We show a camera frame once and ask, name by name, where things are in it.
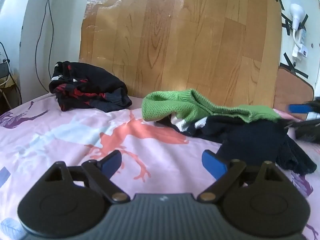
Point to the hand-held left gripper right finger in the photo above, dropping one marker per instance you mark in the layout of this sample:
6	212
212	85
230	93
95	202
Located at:
212	165

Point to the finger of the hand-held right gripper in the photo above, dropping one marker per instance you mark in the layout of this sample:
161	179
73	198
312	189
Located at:
298	108
307	133

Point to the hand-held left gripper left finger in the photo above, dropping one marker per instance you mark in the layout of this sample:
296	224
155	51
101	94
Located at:
113	163

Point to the green and navy knit sweater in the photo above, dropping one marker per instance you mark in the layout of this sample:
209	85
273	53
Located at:
245	136

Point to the brown cushion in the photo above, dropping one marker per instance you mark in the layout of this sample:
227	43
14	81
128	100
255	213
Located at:
291	92

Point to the pink printed bedsheet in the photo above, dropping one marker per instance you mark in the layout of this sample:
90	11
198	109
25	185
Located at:
62	135

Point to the black and red folded garment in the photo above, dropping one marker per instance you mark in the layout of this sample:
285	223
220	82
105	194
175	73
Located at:
93	90

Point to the white clamp lamp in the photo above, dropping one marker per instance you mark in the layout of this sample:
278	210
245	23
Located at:
297	13

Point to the wooden headboard panel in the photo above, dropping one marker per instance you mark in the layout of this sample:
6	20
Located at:
180	42

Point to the black power adapter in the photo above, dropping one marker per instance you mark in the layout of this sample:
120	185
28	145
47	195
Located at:
3	68

